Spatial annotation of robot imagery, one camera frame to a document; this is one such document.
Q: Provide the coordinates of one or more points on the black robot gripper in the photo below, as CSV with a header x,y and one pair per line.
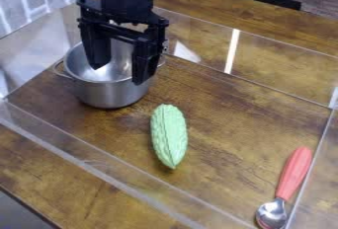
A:
x,y
139,27

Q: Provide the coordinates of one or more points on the silver metal pot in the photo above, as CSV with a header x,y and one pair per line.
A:
x,y
104,88

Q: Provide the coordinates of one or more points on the green bitter gourd toy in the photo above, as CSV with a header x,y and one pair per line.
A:
x,y
168,132

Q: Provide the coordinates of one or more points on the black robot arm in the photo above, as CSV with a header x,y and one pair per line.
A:
x,y
124,7

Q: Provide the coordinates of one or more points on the clear acrylic enclosure wall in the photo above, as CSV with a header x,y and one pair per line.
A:
x,y
253,97

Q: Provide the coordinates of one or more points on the red handled metal spoon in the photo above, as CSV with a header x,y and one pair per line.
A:
x,y
271,216

